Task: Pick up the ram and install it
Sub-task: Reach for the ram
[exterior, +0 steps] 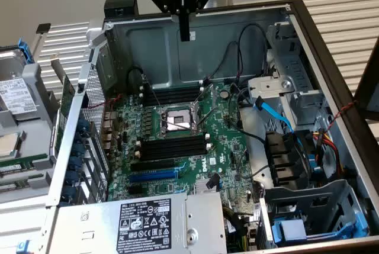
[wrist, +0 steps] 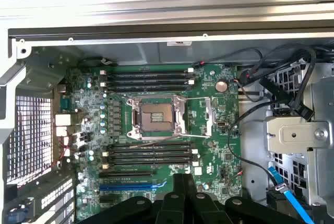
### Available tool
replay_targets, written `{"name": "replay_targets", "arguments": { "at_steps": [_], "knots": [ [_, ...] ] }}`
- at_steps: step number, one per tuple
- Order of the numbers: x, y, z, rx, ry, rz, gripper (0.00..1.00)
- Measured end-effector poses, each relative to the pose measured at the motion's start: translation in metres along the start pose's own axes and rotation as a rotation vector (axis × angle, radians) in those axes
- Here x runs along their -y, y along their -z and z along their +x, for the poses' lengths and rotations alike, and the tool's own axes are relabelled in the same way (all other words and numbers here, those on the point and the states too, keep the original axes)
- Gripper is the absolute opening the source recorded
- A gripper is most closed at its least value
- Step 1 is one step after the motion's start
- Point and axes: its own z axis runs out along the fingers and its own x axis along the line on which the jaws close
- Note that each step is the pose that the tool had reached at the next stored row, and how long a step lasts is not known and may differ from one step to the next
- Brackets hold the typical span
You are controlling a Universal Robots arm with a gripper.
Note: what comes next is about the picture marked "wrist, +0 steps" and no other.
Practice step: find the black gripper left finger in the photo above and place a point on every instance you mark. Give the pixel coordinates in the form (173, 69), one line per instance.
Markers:
(130, 211)

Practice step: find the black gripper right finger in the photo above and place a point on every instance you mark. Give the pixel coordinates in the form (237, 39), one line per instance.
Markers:
(248, 211)

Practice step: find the RAM slot with white latches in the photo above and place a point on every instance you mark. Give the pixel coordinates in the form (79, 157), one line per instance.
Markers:
(148, 162)
(146, 72)
(148, 151)
(146, 83)

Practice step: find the blue expansion slot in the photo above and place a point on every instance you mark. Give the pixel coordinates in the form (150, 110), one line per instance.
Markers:
(125, 187)

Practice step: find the short black expansion slot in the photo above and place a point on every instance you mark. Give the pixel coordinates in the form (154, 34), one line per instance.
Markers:
(108, 199)

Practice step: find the long black expansion slot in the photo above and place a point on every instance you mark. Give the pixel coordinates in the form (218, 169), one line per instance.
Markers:
(125, 174)

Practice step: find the thin steel locking lever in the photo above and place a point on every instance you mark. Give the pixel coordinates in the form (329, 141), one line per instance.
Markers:
(156, 144)

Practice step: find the grey metal disk bay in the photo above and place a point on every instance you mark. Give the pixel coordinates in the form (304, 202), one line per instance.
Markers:
(295, 132)

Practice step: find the CPU socket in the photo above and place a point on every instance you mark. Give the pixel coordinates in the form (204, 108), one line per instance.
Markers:
(156, 117)

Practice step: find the silver coin battery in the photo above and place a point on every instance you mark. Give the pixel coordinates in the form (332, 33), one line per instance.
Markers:
(221, 86)

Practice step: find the green motherboard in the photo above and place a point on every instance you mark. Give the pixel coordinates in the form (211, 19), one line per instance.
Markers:
(203, 77)

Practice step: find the grey metal PC case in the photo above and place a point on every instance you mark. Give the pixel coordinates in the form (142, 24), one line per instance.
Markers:
(117, 49)

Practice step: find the white label sticker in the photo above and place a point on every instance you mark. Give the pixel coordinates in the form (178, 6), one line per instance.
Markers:
(178, 43)

